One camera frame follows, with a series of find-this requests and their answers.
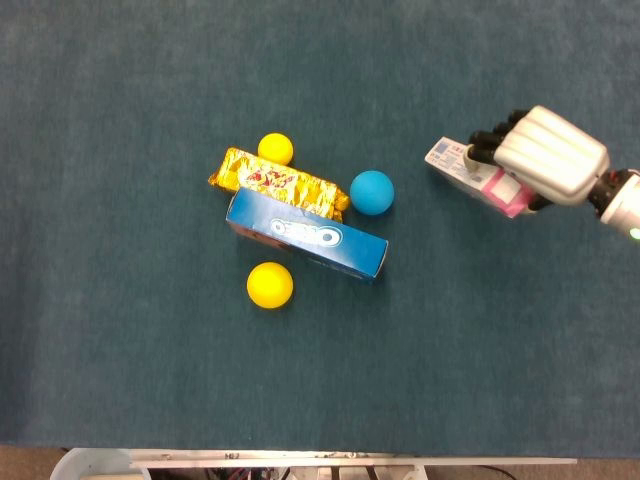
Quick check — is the white round bucket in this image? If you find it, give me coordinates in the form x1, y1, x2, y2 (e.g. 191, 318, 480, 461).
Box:
49, 447, 151, 480

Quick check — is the white pink toothpaste box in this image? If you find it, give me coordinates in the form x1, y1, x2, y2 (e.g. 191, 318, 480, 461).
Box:
424, 136, 534, 220

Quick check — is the blue foam ball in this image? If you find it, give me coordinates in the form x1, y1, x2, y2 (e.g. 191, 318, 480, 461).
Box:
349, 170, 396, 217

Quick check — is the silver metal rail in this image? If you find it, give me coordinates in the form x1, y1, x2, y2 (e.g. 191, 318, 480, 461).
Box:
129, 448, 579, 470

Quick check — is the blue Oreo cookie box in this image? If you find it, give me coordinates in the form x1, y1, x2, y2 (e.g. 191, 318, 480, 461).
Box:
225, 186, 390, 287

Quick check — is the teal carpet table cover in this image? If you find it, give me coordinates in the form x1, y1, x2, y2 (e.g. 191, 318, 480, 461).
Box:
0, 0, 640, 457

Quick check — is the gold foil biscuit packet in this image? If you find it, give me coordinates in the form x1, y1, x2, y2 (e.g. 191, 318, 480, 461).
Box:
207, 146, 351, 224

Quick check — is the small yellow foam ball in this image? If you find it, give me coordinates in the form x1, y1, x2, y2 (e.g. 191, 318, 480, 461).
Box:
257, 132, 295, 166

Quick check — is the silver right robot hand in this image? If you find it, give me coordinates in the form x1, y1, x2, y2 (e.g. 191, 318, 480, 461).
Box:
467, 104, 611, 214

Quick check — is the large yellow foam ball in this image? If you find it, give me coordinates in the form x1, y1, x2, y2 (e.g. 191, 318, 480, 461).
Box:
246, 261, 295, 310

